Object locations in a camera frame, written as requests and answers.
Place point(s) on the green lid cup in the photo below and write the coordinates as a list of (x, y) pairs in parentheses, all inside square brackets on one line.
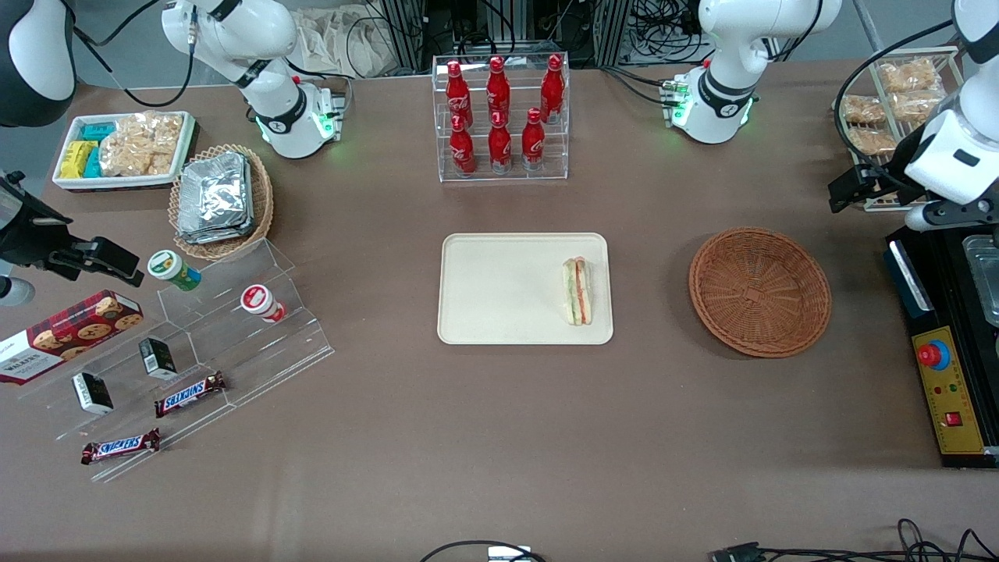
[(172, 269)]

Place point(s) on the small black box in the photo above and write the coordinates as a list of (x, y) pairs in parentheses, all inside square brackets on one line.
[(93, 393), (158, 359)]

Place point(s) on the brown Snickers bar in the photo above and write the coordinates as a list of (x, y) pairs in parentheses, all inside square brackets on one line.
[(190, 394), (121, 446)]

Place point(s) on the clear rectangular container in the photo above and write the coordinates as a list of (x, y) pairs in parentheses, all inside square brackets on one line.
[(985, 281)]

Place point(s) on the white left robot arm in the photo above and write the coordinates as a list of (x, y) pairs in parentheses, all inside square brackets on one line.
[(956, 156)]

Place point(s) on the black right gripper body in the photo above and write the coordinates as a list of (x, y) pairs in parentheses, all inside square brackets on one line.
[(25, 238)]

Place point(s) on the oval wicker basket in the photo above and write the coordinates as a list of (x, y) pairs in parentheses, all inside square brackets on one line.
[(264, 203)]

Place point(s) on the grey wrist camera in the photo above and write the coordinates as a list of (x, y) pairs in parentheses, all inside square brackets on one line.
[(14, 291), (948, 213)]

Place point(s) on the clear bag of snacks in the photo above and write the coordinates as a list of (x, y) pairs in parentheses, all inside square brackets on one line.
[(909, 76), (921, 105), (870, 140), (865, 109)]

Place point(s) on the black appliance with yellow panel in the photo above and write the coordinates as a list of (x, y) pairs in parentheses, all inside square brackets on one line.
[(952, 406)]

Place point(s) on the red cola bottle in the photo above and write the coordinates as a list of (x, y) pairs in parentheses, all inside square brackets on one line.
[(552, 90), (458, 97), (498, 92), (499, 145), (462, 148), (533, 142)]

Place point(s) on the silver foil pack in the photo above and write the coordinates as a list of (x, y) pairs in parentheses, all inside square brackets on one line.
[(217, 195)]

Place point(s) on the beige plastic tray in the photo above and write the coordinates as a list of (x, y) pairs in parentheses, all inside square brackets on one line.
[(507, 289)]

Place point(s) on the round brown wicker basket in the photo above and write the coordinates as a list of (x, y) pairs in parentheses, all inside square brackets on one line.
[(761, 297)]

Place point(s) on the red tartan cookie box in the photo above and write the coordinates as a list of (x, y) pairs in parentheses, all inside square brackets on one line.
[(70, 336)]

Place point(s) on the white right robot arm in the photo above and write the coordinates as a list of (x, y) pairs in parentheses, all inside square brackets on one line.
[(273, 101)]

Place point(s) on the clear acrylic bottle rack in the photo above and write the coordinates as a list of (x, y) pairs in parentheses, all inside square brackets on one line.
[(437, 168)]

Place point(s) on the yellow snack packet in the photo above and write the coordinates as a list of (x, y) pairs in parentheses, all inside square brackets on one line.
[(76, 159)]

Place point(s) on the red lid cup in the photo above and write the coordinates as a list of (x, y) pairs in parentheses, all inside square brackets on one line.
[(261, 303)]

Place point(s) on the triangular sandwich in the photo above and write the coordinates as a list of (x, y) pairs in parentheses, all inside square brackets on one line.
[(577, 293)]

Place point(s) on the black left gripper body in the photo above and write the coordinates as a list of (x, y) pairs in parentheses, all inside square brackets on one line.
[(894, 175)]

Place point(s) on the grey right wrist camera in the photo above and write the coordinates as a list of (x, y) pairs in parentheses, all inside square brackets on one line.
[(14, 291)]

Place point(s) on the white rectangular snack tray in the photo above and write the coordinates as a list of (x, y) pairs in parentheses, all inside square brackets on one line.
[(66, 181)]

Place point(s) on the teal snack packet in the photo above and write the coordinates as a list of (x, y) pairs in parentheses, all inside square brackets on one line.
[(98, 131), (94, 164)]

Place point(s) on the aluminium frame post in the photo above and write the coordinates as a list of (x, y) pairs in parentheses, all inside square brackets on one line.
[(613, 31), (404, 31)]

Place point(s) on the clear bag of crackers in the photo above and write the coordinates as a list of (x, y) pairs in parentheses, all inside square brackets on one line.
[(140, 144)]

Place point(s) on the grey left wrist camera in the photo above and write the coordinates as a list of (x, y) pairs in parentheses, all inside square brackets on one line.
[(948, 213)]

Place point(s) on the clear acrylic stepped display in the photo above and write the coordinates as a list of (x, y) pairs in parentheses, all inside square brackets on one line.
[(234, 351)]

